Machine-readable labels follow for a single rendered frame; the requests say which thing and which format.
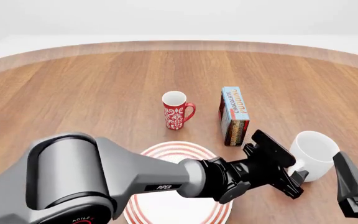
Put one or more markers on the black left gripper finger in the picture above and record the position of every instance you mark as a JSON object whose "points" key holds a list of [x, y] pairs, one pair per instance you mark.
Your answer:
{"points": [[301, 175]]}

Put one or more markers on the chocolate pudding box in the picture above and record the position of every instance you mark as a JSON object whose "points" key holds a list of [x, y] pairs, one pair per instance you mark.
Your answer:
{"points": [[233, 112]]}

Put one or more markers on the white mug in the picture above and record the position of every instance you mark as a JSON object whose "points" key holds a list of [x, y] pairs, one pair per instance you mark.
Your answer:
{"points": [[314, 158]]}

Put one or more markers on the white plate with red rings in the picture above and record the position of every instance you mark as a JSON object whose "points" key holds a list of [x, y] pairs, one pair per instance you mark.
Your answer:
{"points": [[172, 210]]}

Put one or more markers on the silver-grey left robot arm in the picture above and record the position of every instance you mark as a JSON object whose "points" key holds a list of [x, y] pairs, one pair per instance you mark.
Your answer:
{"points": [[73, 177]]}

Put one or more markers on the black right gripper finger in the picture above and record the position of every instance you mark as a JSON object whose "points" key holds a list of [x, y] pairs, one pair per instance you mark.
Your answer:
{"points": [[351, 182]]}

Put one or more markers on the red patterned mug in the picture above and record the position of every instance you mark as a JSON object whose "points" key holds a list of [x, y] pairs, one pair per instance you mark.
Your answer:
{"points": [[174, 116]]}

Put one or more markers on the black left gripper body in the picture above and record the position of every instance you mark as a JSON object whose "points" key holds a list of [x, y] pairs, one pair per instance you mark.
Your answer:
{"points": [[286, 184]]}

